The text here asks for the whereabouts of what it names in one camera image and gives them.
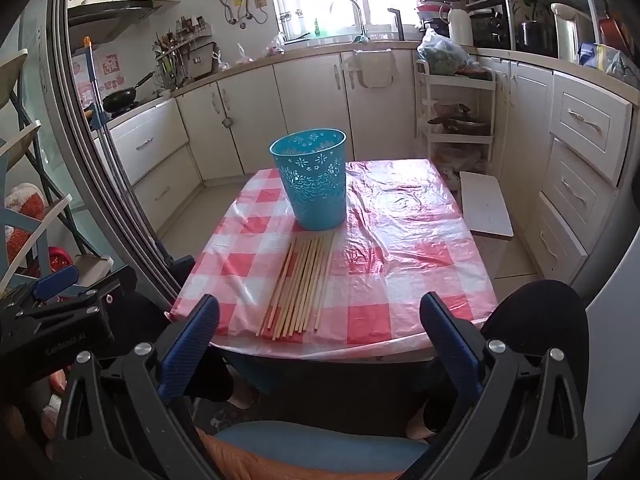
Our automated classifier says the range hood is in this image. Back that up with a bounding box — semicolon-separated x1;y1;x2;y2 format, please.
67;0;155;51

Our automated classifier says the utensil rack on wall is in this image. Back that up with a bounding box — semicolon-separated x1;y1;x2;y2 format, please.
152;15;218;90

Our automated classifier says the white board on floor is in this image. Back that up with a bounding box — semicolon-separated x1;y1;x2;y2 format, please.
460;171;514;240

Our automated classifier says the kitchen faucet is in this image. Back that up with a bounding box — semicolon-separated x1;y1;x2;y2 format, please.
348;0;370;44

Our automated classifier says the teal perforated plastic basket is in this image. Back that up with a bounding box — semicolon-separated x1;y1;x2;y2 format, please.
269;128;347;231

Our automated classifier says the white thermos jug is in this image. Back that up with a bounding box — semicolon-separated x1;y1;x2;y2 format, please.
447;8;474;47

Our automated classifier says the white storage trolley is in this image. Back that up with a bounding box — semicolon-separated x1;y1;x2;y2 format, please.
414;60;498;188

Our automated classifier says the black frying pan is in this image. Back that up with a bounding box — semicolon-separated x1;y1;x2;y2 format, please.
102;72;154;114

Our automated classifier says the green vegetable plastic bag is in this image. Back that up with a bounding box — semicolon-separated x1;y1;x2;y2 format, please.
416;28;484;76

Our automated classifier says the pink checkered plastic tablecloth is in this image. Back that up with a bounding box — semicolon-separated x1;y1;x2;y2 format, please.
170;159;497;361

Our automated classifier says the white plastic bag on door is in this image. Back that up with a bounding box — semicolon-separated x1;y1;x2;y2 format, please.
342;49;397;89

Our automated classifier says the red patterned bag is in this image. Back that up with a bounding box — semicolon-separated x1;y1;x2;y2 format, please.
1;182;46;270

